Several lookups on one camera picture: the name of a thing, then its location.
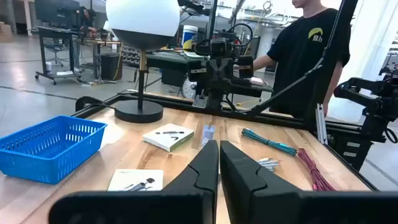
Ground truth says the maroon cable bundle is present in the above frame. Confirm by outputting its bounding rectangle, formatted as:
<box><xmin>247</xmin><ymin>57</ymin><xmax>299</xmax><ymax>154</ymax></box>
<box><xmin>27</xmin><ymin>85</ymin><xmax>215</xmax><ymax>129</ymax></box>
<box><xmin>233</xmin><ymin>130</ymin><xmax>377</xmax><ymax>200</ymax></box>
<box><xmin>297</xmin><ymin>147</ymin><xmax>337</xmax><ymax>192</ymax></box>

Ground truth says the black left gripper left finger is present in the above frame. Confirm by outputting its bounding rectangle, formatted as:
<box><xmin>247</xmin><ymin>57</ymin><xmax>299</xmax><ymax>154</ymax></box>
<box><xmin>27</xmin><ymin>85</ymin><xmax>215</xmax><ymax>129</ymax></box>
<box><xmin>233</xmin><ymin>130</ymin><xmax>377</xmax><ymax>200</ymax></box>
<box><xmin>48</xmin><ymin>139</ymin><xmax>220</xmax><ymax>224</ymax></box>

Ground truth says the white globe lamp black base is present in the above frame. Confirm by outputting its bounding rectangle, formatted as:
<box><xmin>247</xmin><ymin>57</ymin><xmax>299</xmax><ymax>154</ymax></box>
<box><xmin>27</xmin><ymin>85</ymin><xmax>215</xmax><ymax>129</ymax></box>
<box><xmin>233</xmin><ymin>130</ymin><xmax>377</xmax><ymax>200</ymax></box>
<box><xmin>105</xmin><ymin>0</ymin><xmax>181</xmax><ymax>124</ymax></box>

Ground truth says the dark green table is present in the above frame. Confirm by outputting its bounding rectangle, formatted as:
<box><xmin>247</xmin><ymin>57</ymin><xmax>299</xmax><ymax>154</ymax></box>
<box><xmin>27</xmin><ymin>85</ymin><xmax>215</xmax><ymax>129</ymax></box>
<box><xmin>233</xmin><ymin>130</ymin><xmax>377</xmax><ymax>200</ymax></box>
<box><xmin>145</xmin><ymin>51</ymin><xmax>201</xmax><ymax>74</ymax></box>

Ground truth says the white box with pen print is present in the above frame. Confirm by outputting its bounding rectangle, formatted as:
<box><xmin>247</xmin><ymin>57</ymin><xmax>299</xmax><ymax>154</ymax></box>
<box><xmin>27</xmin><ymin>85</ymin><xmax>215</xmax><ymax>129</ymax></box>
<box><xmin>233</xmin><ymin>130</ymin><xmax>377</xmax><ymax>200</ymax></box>
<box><xmin>142</xmin><ymin>123</ymin><xmax>195</xmax><ymax>153</ymax></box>

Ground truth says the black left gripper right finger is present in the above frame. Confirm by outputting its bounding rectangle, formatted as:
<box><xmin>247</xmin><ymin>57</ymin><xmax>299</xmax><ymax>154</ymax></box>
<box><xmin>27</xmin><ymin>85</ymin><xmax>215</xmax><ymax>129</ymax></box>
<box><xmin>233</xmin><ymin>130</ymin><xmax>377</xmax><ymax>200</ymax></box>
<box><xmin>220</xmin><ymin>140</ymin><xmax>398</xmax><ymax>224</ymax></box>

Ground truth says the black monitor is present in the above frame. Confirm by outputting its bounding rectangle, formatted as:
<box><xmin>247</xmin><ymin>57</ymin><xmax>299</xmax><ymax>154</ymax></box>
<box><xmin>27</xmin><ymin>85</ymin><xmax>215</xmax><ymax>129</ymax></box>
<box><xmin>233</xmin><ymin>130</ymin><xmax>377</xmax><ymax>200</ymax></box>
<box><xmin>34</xmin><ymin>0</ymin><xmax>81</xmax><ymax>29</ymax></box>

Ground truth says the black aluminium table frame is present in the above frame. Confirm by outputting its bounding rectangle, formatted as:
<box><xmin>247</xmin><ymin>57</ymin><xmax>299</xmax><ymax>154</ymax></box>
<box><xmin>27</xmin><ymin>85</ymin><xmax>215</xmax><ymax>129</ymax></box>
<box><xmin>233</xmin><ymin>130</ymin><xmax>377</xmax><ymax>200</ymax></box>
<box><xmin>74</xmin><ymin>91</ymin><xmax>379</xmax><ymax>191</ymax></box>

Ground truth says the white round fan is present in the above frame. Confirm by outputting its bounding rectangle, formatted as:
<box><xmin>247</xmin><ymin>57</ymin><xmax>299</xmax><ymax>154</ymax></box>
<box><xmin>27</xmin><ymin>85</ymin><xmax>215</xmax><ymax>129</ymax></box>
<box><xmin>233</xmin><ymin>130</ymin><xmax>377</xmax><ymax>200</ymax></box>
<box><xmin>182</xmin><ymin>77</ymin><xmax>197</xmax><ymax>100</ymax></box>

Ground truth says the black equipment cart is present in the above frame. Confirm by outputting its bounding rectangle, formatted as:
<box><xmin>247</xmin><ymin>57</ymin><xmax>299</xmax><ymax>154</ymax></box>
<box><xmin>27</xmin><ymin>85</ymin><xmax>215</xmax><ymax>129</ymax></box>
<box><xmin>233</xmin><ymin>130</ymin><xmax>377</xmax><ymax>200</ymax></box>
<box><xmin>30</xmin><ymin>26</ymin><xmax>82</xmax><ymax>86</ymax></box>

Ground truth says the silver aluminium extrusion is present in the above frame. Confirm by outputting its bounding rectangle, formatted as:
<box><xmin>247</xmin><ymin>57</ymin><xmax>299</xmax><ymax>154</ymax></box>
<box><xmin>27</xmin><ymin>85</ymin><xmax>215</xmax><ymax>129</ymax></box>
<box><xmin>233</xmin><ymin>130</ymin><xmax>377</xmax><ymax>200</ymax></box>
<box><xmin>315</xmin><ymin>103</ymin><xmax>329</xmax><ymax>146</ymax></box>

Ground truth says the person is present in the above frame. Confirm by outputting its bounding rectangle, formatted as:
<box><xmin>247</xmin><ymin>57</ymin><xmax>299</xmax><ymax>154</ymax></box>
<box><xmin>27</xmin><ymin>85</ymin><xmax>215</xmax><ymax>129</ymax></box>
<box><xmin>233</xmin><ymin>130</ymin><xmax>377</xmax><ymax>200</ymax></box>
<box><xmin>78</xmin><ymin>6</ymin><xmax>98</xmax><ymax>39</ymax></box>
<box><xmin>252</xmin><ymin>0</ymin><xmax>352</xmax><ymax>118</ymax></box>

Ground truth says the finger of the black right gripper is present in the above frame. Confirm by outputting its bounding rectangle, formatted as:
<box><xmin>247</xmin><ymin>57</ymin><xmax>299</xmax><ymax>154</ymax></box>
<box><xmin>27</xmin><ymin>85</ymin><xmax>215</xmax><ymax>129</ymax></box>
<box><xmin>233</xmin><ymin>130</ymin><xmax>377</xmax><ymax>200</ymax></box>
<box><xmin>220</xmin><ymin>58</ymin><xmax>233</xmax><ymax>79</ymax></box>
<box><xmin>208</xmin><ymin>58</ymin><xmax>221</xmax><ymax>80</ymax></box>

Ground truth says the blue plastic basket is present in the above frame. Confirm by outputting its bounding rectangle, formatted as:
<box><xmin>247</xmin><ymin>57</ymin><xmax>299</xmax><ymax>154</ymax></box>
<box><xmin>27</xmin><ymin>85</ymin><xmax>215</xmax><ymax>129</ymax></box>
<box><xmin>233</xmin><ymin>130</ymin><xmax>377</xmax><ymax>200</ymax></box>
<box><xmin>0</xmin><ymin>114</ymin><xmax>108</xmax><ymax>185</ymax></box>

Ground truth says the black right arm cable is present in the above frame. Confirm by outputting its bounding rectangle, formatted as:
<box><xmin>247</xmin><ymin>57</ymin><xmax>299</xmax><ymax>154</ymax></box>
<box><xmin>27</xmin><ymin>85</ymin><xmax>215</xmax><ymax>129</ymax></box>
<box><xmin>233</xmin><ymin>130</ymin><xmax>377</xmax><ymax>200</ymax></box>
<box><xmin>226</xmin><ymin>22</ymin><xmax>254</xmax><ymax>48</ymax></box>

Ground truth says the teal cable bundle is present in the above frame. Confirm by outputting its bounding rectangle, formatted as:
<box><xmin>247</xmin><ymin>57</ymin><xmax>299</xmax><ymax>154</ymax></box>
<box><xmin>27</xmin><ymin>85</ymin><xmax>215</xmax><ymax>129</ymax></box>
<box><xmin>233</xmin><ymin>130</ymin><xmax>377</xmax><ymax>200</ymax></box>
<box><xmin>241</xmin><ymin>128</ymin><xmax>299</xmax><ymax>157</ymax></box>

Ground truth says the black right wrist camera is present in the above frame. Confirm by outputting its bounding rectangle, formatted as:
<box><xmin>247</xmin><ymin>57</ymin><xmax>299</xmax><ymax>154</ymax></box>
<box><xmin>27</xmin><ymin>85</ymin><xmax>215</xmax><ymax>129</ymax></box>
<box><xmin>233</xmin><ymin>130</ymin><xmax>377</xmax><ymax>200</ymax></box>
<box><xmin>210</xmin><ymin>37</ymin><xmax>229</xmax><ymax>58</ymax></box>

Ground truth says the black cabinet box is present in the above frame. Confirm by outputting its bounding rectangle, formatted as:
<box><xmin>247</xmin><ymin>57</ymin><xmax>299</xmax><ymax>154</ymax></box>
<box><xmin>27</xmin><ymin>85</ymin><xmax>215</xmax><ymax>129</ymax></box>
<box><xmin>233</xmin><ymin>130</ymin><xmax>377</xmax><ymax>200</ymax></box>
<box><xmin>100</xmin><ymin>52</ymin><xmax>123</xmax><ymax>81</ymax></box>

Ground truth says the thick black slanted pole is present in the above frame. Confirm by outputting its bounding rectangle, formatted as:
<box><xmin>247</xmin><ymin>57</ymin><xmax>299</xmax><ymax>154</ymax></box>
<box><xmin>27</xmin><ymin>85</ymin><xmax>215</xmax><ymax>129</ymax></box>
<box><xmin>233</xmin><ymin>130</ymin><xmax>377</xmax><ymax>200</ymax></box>
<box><xmin>250</xmin><ymin>0</ymin><xmax>360</xmax><ymax>128</ymax></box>

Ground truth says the white acer charger box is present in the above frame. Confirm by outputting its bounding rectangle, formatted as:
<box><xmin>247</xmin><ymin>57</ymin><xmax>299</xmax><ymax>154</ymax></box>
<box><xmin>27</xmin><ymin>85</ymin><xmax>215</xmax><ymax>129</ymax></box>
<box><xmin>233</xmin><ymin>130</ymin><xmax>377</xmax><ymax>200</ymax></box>
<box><xmin>107</xmin><ymin>169</ymin><xmax>165</xmax><ymax>192</ymax></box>

